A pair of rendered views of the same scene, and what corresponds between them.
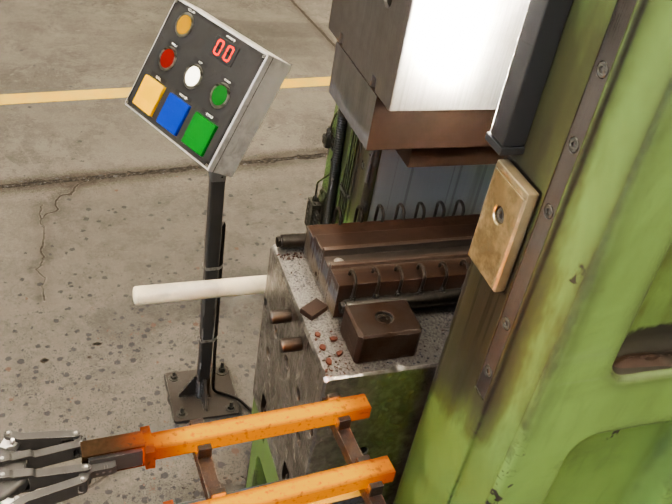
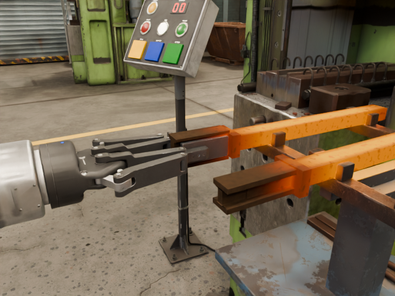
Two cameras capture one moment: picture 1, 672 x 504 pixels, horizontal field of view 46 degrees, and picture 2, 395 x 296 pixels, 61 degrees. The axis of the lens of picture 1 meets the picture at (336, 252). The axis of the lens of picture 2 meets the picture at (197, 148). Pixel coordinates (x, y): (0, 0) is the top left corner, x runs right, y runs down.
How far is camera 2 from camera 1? 0.80 m
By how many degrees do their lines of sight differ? 14
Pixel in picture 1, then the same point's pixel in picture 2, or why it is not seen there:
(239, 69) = (191, 12)
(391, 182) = (295, 50)
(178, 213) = not seen: hidden behind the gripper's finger
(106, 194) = not seen: hidden behind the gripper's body
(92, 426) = (123, 273)
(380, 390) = (352, 140)
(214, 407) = (192, 251)
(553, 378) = not seen: outside the picture
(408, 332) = (363, 91)
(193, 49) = (160, 16)
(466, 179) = (335, 48)
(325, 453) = (317, 203)
